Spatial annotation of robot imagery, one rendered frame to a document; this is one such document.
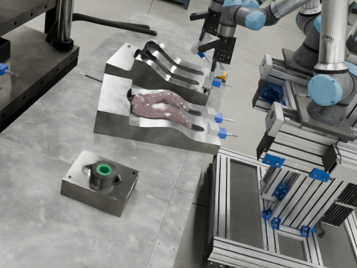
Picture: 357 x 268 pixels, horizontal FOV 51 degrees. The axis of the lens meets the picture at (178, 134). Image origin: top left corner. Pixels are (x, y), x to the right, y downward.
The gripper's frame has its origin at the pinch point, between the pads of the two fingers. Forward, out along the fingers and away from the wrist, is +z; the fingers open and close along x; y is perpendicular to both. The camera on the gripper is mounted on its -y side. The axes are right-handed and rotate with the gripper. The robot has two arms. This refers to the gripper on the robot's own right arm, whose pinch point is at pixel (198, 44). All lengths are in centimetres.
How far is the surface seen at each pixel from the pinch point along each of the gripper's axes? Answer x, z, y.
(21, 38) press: -31, 16, -81
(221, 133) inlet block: -58, 8, 24
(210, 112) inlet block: -48, 7, 17
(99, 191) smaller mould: -110, 8, -7
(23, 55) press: -44, 16, -72
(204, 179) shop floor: 10, 95, 33
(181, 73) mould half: -23.9, 6.5, -1.8
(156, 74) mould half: -36.0, 5.4, -11.4
